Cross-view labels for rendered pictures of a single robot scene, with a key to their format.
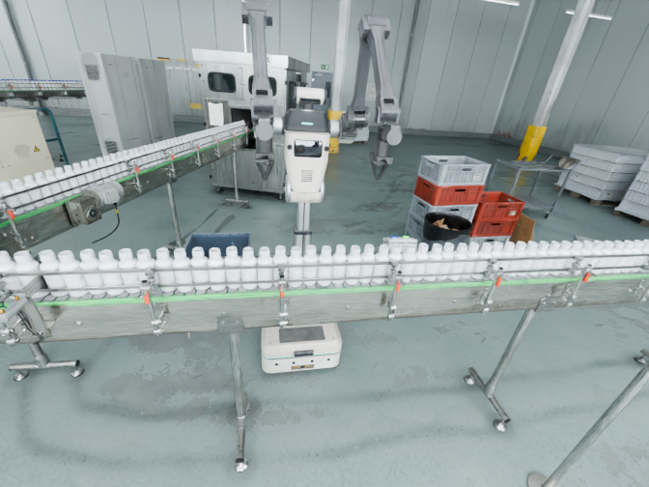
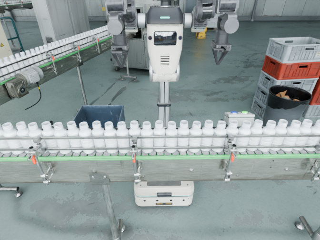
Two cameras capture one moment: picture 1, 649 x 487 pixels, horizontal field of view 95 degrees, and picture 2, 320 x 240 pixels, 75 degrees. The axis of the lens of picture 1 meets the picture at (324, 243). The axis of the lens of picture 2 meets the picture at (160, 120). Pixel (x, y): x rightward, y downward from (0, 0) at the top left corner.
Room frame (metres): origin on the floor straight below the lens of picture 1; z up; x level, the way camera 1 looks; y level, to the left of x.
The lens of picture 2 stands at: (0.20, -0.11, 1.71)
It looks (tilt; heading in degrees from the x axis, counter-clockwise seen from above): 33 degrees down; 11
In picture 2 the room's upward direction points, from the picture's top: straight up
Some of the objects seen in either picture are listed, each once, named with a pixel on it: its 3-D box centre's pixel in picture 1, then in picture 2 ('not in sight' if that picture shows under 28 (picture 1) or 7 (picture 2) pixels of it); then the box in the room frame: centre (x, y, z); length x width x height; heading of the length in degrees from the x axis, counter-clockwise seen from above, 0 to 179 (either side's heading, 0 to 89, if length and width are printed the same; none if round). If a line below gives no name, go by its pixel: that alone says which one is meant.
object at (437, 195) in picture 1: (447, 189); (291, 65); (3.30, -1.33, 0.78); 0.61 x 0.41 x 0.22; 109
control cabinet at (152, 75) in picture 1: (150, 108); (73, 13); (6.89, 4.00, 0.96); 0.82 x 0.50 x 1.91; 174
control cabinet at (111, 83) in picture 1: (119, 111); (53, 16); (5.99, 4.10, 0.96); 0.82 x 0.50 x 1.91; 174
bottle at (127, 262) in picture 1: (130, 271); (26, 137); (0.87, 0.69, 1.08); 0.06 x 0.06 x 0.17
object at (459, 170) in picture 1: (452, 170); (296, 49); (3.29, -1.33, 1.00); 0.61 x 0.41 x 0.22; 110
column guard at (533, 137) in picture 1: (530, 145); not in sight; (9.45, -5.88, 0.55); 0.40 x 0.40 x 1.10; 12
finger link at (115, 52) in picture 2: (265, 166); (120, 56); (1.09, 0.24, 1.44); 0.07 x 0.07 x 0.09; 13
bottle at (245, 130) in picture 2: (407, 263); (243, 136); (1.08, -0.36, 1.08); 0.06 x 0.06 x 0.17
